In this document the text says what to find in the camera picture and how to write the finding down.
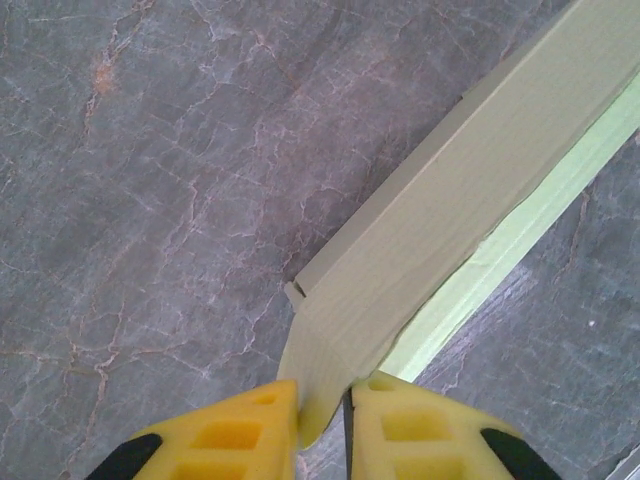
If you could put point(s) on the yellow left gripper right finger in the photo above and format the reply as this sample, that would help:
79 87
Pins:
425 440

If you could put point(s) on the light green paper box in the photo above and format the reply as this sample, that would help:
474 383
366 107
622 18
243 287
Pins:
450 200

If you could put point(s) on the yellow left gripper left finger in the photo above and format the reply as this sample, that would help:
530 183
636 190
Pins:
225 440

